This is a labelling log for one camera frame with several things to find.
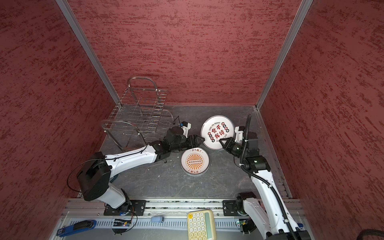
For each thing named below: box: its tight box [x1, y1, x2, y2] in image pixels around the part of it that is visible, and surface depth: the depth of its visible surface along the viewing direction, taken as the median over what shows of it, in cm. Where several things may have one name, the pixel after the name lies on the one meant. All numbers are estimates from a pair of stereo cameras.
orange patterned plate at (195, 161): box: [180, 147, 210, 176], surface depth 89 cm
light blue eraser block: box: [150, 216, 163, 223], surface depth 72 cm
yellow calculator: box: [187, 209, 217, 240], surface depth 69 cm
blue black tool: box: [56, 220, 97, 238], surface depth 67 cm
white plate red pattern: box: [200, 115, 235, 151], surface depth 80 cm
